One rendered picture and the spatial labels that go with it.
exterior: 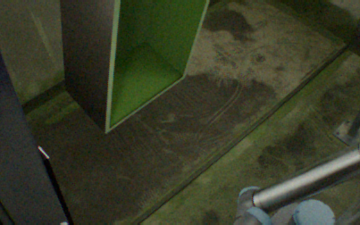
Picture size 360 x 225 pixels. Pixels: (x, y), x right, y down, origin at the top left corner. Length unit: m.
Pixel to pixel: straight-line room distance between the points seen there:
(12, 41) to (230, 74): 1.54
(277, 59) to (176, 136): 1.09
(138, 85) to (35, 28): 0.87
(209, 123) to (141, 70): 0.63
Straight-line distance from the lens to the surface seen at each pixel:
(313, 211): 1.58
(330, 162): 1.22
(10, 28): 2.87
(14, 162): 1.12
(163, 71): 2.50
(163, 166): 2.61
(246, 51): 3.36
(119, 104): 2.35
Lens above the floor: 2.24
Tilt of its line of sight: 50 degrees down
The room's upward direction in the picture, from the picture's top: 3 degrees clockwise
